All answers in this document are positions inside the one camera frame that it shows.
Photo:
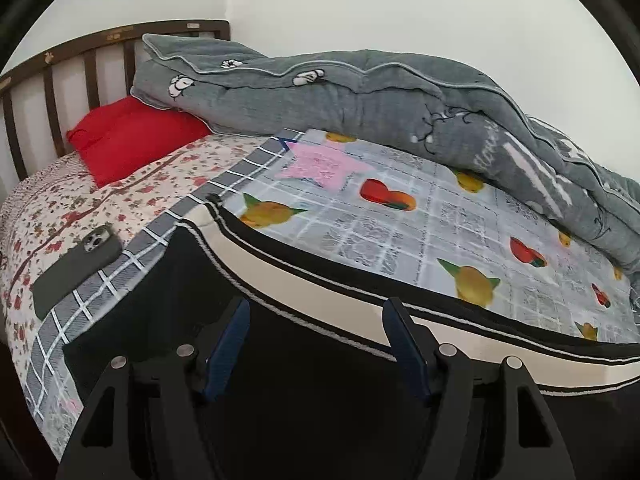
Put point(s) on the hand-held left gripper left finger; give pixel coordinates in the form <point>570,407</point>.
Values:
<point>231,342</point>

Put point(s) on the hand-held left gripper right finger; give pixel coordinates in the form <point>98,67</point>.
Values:
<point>404,345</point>

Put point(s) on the black pants with cream stripe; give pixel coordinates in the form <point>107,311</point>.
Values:
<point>310,390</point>

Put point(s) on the fruit print plastic cover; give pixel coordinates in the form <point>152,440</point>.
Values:
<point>400,240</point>

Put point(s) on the grey fruit-print blanket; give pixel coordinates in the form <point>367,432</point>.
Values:
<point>125,265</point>

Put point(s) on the smartphone in dark case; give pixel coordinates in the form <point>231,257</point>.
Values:
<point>75,272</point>

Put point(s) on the floral bed sheet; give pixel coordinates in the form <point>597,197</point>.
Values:
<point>100,200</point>

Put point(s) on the red pillow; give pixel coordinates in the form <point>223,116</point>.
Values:
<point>130,140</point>

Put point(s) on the grey quilt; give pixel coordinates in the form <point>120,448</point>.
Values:
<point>350,100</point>

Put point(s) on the dark wooden headboard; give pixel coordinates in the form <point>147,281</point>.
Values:
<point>50,57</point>

